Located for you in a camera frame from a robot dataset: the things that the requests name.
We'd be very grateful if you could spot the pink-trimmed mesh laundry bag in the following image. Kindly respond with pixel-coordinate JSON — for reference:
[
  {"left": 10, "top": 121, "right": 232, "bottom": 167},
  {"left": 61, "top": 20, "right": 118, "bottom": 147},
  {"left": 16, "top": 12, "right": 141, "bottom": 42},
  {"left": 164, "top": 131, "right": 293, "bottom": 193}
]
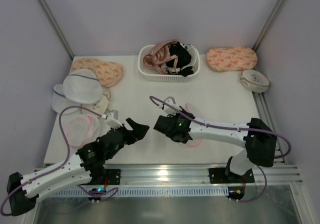
[{"left": 184, "top": 102, "right": 204, "bottom": 149}]

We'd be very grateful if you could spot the pink bra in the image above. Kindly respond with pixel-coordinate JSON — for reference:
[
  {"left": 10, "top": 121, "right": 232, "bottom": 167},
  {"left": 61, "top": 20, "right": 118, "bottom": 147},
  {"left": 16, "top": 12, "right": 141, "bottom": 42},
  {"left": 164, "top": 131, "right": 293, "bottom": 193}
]
[
  {"left": 148, "top": 39, "right": 178, "bottom": 74},
  {"left": 143, "top": 54, "right": 161, "bottom": 73}
]

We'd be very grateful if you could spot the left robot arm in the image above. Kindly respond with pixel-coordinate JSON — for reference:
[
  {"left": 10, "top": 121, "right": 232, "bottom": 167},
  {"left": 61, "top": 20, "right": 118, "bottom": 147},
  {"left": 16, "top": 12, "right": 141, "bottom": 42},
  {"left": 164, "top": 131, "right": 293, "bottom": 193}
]
[{"left": 5, "top": 118, "right": 150, "bottom": 217}]

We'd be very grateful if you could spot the beige laundry bag left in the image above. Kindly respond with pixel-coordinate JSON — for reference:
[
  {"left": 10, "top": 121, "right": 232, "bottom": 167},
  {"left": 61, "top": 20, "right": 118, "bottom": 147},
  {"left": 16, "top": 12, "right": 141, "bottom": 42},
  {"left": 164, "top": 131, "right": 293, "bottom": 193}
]
[{"left": 81, "top": 87, "right": 113, "bottom": 115}]

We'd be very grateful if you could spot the pink-trimmed flat mesh bag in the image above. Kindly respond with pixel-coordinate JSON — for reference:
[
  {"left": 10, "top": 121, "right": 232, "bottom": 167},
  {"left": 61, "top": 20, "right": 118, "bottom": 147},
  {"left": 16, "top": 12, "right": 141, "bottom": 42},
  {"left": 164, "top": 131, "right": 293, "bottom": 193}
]
[{"left": 62, "top": 114, "right": 102, "bottom": 149}]

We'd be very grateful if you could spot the blue-trimmed mesh bag top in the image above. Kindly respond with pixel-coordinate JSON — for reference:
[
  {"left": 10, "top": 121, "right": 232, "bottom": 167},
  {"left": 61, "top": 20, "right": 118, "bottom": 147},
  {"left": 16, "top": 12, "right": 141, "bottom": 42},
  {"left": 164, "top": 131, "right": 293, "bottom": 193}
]
[{"left": 62, "top": 69, "right": 103, "bottom": 104}]

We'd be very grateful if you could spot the blue-trimmed mesh bag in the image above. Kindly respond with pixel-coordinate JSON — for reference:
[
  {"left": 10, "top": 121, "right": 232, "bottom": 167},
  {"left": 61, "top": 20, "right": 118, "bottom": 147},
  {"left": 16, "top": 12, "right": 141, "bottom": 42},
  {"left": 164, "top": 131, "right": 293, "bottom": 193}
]
[
  {"left": 51, "top": 84, "right": 80, "bottom": 114},
  {"left": 62, "top": 69, "right": 103, "bottom": 104}
]

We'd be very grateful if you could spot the pink bra in basket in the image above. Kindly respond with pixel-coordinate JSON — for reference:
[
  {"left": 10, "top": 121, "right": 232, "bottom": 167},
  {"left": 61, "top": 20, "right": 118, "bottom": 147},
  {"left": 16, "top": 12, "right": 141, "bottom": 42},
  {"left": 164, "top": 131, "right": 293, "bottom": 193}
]
[{"left": 143, "top": 54, "right": 161, "bottom": 73}]

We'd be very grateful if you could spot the black bra in basket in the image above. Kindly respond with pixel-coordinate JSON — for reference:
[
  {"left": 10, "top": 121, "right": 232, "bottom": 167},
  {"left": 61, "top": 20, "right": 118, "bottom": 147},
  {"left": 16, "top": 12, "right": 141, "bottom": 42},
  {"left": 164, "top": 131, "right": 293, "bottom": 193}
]
[{"left": 165, "top": 41, "right": 194, "bottom": 77}]

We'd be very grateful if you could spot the blue-trimmed mesh bag lower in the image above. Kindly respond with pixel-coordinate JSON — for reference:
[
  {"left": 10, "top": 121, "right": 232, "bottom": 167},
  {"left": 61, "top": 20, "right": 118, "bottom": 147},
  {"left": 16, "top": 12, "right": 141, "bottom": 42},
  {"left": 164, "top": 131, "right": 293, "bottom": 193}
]
[{"left": 51, "top": 84, "right": 80, "bottom": 114}]

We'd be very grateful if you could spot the beige-trimmed laundry bag right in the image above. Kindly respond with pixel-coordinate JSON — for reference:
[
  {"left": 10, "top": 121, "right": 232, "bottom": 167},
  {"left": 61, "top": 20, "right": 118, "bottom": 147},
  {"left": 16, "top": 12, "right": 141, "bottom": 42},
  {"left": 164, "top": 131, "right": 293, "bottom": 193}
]
[{"left": 240, "top": 69, "right": 270, "bottom": 93}]

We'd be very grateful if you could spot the white plastic basket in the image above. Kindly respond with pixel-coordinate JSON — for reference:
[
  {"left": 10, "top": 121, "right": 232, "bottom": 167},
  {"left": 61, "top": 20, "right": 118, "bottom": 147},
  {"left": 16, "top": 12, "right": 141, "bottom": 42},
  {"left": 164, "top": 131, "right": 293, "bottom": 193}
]
[{"left": 137, "top": 41, "right": 200, "bottom": 82}]

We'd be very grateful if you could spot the floral pad left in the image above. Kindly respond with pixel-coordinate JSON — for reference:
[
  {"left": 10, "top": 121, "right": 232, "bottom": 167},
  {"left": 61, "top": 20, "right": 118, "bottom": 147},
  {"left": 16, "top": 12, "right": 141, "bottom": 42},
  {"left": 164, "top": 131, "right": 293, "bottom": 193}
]
[{"left": 71, "top": 58, "right": 124, "bottom": 88}]

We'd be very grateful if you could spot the floral pad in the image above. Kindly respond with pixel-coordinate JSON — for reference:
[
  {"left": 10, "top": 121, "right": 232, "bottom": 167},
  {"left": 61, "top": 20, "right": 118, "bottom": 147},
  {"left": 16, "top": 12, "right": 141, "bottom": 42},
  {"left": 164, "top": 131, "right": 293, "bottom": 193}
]
[
  {"left": 206, "top": 46, "right": 258, "bottom": 72},
  {"left": 71, "top": 58, "right": 124, "bottom": 88}
]

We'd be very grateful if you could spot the floral pad right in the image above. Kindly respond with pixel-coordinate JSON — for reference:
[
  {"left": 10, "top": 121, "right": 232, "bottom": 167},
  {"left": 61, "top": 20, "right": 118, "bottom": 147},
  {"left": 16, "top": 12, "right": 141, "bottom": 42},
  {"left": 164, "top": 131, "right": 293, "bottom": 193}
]
[{"left": 206, "top": 46, "right": 258, "bottom": 72}]

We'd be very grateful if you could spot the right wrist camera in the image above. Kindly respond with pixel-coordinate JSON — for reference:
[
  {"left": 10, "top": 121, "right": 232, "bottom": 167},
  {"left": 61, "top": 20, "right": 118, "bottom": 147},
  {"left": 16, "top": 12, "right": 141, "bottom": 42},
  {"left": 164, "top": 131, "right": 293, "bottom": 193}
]
[{"left": 159, "top": 96, "right": 182, "bottom": 116}]

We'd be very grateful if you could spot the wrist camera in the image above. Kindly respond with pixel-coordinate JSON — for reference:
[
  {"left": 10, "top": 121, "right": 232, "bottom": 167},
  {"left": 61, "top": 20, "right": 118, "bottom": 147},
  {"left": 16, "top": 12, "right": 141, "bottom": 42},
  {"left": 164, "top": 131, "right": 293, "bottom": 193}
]
[
  {"left": 159, "top": 96, "right": 182, "bottom": 116},
  {"left": 106, "top": 110, "right": 123, "bottom": 130}
]

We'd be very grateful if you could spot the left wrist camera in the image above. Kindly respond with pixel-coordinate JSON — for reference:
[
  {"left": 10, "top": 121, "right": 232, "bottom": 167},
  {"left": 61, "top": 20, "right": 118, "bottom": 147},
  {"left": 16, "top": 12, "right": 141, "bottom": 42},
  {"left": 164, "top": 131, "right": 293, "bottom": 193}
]
[{"left": 106, "top": 110, "right": 123, "bottom": 130}]

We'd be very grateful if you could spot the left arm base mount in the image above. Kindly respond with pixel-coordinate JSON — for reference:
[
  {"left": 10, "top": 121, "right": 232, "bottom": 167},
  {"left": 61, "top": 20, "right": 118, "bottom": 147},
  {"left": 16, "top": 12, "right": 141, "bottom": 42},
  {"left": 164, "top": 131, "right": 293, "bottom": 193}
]
[{"left": 97, "top": 168, "right": 121, "bottom": 187}]

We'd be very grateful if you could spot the aluminium mounting rail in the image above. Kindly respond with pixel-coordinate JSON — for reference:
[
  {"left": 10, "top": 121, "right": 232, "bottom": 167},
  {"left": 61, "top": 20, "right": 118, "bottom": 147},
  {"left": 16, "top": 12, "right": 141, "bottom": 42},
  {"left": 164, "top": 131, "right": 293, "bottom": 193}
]
[{"left": 104, "top": 162, "right": 303, "bottom": 187}]

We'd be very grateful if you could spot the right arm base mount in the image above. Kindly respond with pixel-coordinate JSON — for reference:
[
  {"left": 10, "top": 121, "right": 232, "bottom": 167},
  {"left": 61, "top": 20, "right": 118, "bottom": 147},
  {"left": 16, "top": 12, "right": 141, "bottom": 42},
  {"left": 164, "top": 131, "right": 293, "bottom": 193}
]
[{"left": 208, "top": 167, "right": 255, "bottom": 184}]

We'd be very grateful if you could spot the white slotted cable duct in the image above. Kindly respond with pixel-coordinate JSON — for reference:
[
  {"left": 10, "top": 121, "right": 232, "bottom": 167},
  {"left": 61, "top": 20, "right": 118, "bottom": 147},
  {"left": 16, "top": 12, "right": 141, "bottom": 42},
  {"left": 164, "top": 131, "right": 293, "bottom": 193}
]
[{"left": 49, "top": 185, "right": 230, "bottom": 198}]

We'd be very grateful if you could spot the left frame post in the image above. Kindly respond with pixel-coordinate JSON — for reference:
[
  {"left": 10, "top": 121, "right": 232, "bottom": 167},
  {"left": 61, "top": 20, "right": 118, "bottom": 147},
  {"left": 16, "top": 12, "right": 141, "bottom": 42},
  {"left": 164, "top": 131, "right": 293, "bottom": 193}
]
[{"left": 37, "top": 0, "right": 75, "bottom": 59}]

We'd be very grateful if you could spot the frame post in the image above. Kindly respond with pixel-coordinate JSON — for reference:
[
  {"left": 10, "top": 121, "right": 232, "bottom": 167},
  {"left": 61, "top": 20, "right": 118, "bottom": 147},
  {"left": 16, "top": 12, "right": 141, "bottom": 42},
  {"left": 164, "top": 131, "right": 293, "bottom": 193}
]
[
  {"left": 37, "top": 0, "right": 75, "bottom": 59},
  {"left": 252, "top": 0, "right": 288, "bottom": 52}
]

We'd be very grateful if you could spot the right frame post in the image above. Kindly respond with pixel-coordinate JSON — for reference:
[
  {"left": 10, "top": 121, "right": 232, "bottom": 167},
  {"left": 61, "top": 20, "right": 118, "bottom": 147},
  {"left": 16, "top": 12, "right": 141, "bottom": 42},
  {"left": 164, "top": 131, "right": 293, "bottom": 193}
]
[{"left": 252, "top": 0, "right": 288, "bottom": 52}]

